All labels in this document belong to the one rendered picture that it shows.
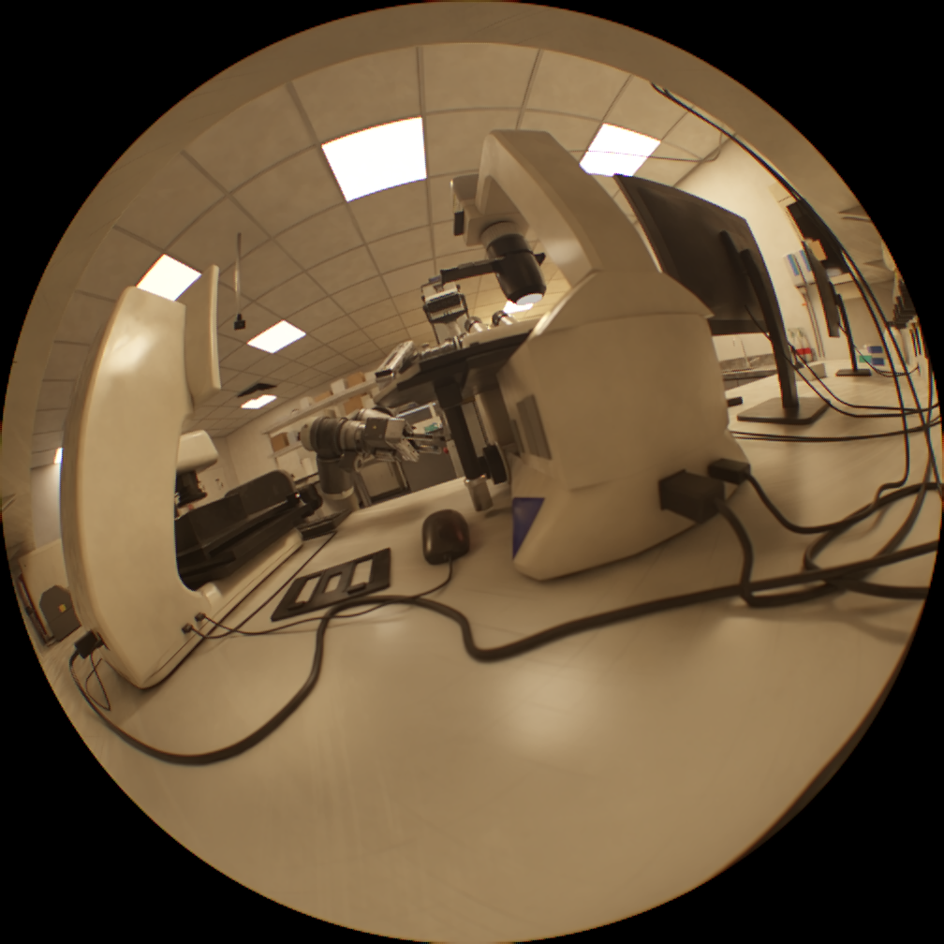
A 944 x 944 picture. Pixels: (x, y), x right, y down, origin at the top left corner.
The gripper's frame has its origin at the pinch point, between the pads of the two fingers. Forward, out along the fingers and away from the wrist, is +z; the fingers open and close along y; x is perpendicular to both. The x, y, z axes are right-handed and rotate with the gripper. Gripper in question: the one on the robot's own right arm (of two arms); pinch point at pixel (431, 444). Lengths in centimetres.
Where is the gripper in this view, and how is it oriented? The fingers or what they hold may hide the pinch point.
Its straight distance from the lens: 55.8
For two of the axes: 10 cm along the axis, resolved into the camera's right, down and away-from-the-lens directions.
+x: 1.3, -9.7, 2.2
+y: -0.5, -2.3, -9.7
